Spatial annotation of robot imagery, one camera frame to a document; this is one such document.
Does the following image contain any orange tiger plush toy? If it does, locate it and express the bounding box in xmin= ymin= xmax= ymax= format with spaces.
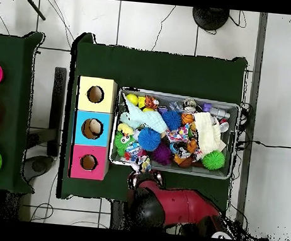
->
xmin=143 ymin=95 xmax=161 ymax=110

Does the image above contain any black pole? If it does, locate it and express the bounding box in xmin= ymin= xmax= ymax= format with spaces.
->
xmin=18 ymin=0 xmax=48 ymax=21

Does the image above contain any light blue waffle cloth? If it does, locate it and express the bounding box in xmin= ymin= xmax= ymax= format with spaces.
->
xmin=118 ymin=93 xmax=170 ymax=134

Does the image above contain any green spiky rubber ball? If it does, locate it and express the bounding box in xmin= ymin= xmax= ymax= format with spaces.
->
xmin=201 ymin=149 xmax=226 ymax=172

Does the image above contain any yellow smooth ball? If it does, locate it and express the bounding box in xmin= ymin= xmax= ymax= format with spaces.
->
xmin=124 ymin=93 xmax=140 ymax=107

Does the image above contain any black round stand base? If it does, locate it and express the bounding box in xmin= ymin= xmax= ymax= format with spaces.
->
xmin=190 ymin=6 xmax=231 ymax=33

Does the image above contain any wooden box with three holes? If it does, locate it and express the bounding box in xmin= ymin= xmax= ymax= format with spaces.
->
xmin=68 ymin=74 xmax=119 ymax=182

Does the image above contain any black power cable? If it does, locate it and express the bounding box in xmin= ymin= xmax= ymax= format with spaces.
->
xmin=236 ymin=138 xmax=291 ymax=151

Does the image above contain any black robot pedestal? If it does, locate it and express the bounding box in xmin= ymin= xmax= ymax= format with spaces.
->
xmin=108 ymin=199 xmax=132 ymax=230

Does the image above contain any shallow clear mesh bin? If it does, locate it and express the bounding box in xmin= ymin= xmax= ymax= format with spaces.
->
xmin=108 ymin=85 xmax=242 ymax=181

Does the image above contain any blue spiky rubber ball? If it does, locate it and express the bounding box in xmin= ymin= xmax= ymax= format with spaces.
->
xmin=136 ymin=126 xmax=163 ymax=153
xmin=160 ymin=109 xmax=183 ymax=132

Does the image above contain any purple knobbly ball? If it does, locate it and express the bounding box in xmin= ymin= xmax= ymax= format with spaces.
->
xmin=151 ymin=141 xmax=175 ymax=167

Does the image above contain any black upright panel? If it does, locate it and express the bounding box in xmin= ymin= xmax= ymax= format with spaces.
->
xmin=46 ymin=66 xmax=68 ymax=157

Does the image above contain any dark green table cloth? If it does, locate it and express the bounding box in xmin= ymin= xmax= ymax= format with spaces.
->
xmin=56 ymin=31 xmax=250 ymax=214
xmin=0 ymin=28 xmax=48 ymax=195

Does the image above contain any grey stand base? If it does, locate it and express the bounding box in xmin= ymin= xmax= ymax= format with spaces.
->
xmin=21 ymin=153 xmax=55 ymax=184

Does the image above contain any green spiky monster toy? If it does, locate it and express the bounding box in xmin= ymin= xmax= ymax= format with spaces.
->
xmin=111 ymin=131 xmax=135 ymax=158

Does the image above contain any cream waffle cloth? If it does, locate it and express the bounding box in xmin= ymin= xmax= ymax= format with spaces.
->
xmin=189 ymin=111 xmax=229 ymax=158

